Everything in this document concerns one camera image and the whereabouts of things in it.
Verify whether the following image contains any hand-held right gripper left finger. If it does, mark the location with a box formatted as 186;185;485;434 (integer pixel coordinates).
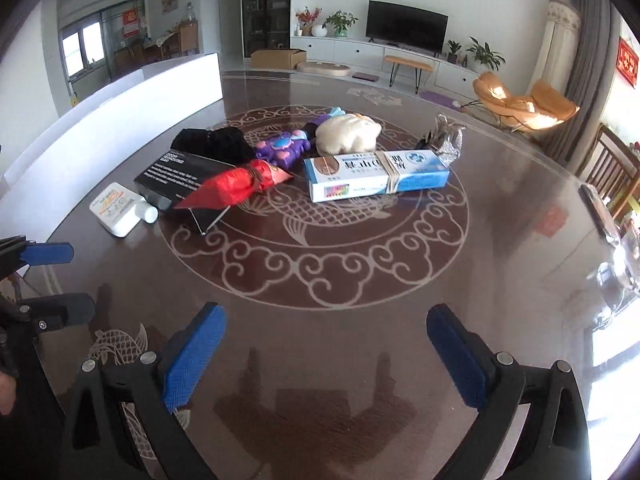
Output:
59;302;228;480

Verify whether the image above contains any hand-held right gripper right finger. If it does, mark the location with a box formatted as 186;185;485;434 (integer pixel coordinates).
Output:
426;303;593;480

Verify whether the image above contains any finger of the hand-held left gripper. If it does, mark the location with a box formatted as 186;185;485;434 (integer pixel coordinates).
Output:
0;235;75;281
0;292;96;335

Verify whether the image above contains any white plastic bottle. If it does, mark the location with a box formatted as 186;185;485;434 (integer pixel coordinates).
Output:
90;182;159;238

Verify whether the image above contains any white storage box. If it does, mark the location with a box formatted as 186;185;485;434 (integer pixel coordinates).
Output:
0;52;224;303

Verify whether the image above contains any black box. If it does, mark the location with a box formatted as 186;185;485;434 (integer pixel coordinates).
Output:
134;150;238;217

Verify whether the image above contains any red packet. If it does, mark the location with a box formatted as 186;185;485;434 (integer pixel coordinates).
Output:
172;159;295;211

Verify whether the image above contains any black plush cloth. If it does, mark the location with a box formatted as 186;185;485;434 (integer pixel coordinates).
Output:
171;127;257;166

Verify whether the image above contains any patterned dark wooden desktop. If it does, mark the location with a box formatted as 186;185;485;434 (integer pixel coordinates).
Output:
0;70;640;480

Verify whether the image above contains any blue and white carton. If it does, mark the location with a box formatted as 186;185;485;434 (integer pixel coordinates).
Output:
303;149;451;204

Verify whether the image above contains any purple octopus toy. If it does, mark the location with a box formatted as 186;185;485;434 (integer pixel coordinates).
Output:
255;106;346;171

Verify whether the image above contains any wooden dining chair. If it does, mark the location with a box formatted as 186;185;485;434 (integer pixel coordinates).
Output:
582;124;640;216

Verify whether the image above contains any cream plush cloth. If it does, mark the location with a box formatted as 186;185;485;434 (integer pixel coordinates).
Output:
315;114;382;156

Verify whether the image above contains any wooden sideboard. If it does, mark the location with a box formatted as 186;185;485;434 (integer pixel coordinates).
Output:
177;20;200;56

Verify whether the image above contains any purple floor rug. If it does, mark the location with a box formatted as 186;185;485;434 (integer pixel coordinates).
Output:
419;90;463;107

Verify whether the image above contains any orange lounge chair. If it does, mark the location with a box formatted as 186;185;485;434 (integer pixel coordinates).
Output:
472;71;581;133

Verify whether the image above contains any cardboard box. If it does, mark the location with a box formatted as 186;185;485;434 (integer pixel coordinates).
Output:
250;48;307;70

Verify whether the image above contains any wooden bench with metal legs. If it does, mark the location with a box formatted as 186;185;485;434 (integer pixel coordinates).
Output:
385;55;435;95

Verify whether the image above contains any leafy potted plant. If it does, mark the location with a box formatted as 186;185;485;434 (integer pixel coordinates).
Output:
466;36;506;72

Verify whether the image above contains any round beige pet bed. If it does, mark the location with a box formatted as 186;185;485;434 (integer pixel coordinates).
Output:
296;60;353;79

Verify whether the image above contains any grey curtain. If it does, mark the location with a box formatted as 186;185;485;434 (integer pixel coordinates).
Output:
545;0;621;161

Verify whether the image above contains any covered standing air conditioner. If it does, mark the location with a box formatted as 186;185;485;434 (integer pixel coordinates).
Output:
530;0;582;111

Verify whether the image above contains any white television cabinet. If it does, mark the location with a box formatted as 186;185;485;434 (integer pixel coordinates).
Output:
291;35;483;92

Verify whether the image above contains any dark glass display cabinet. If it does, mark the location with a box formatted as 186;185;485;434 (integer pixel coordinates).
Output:
242;0;293;58

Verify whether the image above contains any black flat television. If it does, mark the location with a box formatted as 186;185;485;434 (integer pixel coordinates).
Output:
365;0;449;54

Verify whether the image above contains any red flower arrangement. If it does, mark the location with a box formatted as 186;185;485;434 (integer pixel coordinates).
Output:
295;6;323;37

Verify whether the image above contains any green potted plant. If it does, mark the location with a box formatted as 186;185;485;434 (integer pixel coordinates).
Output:
322;10;358;38

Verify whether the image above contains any red wall decoration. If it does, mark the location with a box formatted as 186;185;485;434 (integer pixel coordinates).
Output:
616;37;640;86

